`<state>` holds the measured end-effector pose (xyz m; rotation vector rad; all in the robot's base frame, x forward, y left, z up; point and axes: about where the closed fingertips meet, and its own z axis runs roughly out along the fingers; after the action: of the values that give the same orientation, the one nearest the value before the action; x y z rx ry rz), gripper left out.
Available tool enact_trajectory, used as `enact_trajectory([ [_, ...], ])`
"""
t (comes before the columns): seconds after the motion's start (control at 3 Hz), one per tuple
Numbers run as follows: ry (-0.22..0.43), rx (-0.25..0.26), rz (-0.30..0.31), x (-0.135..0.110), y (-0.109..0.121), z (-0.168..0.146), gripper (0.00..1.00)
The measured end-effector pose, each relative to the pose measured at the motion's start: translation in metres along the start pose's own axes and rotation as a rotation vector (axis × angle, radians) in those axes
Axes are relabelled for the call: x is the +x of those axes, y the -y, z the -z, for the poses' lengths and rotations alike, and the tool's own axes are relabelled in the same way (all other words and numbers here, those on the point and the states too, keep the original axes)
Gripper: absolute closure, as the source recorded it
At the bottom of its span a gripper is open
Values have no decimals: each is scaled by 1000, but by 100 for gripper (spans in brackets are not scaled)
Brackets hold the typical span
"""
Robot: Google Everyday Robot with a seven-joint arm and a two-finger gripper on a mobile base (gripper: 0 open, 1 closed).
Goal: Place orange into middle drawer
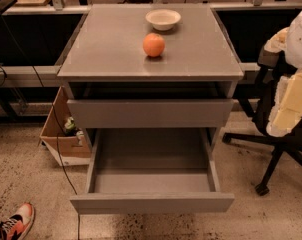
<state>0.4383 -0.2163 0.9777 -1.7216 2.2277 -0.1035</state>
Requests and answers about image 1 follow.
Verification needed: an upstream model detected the cardboard box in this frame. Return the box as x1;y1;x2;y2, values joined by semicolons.
40;87;91;166

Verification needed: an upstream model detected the green white item in box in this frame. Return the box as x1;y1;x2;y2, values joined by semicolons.
63;117;83;140

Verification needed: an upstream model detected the open grey middle drawer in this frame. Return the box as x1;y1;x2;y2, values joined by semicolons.
70;128;234;214

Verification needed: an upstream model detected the orange fruit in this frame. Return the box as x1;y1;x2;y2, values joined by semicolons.
143;33;165;57

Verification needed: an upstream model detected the white bowl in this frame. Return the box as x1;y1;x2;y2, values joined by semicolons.
145;9;181;31

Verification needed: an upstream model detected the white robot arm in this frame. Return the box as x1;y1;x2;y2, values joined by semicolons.
264;11;302;137

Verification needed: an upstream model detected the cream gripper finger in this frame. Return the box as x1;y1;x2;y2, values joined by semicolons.
266;69;302;137

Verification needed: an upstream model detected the closed grey top drawer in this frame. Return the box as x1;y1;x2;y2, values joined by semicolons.
67;99;233;128

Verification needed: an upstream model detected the black cable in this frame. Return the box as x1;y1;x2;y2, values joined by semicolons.
0;0;82;240

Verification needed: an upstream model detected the orange white sneaker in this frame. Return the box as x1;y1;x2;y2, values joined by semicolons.
0;203;35;240

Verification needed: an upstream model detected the black office chair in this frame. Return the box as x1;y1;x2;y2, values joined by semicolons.
221;43;302;197

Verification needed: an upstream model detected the grey drawer cabinet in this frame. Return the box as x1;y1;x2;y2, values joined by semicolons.
59;4;242;214

